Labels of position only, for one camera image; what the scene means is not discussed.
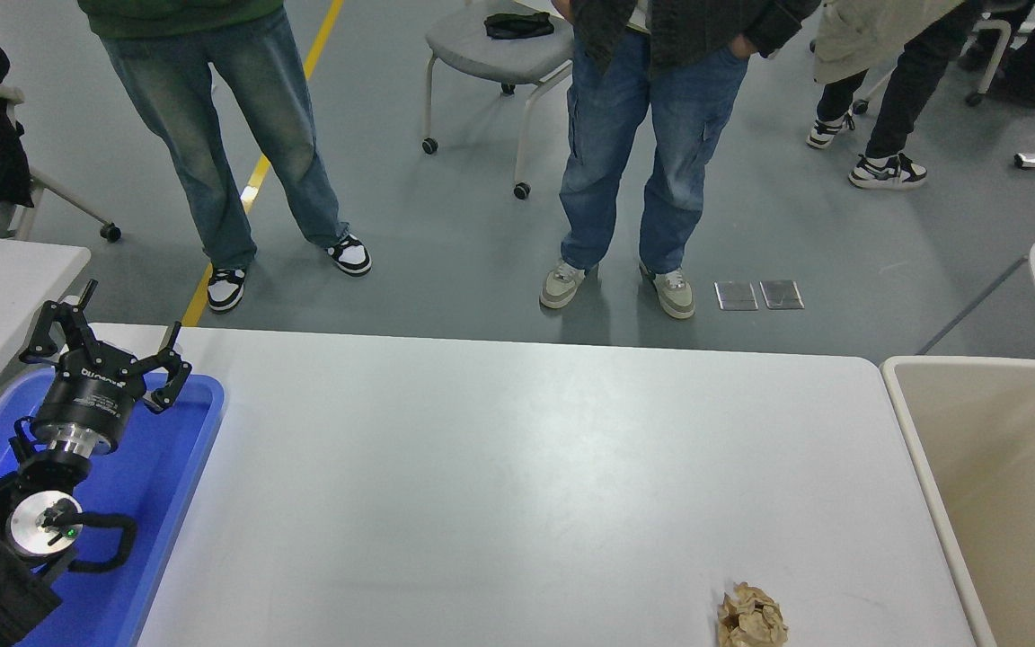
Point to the white-framed wheeled chair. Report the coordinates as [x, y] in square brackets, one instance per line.
[68, 202]

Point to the grey wheeled chair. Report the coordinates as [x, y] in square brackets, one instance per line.
[482, 49]

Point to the metal floor plate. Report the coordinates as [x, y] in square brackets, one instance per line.
[736, 296]
[781, 295]

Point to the white-legged wheeled chair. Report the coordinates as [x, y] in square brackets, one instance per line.
[983, 72]

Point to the small black pouch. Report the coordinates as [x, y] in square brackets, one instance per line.
[517, 25]

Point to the blue plastic tray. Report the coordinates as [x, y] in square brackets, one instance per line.
[149, 503]

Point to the tan paper ball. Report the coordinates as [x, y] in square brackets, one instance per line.
[751, 620]

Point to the large pale bin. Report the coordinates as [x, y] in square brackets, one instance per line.
[1003, 503]

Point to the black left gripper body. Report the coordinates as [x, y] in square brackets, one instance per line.
[91, 395]

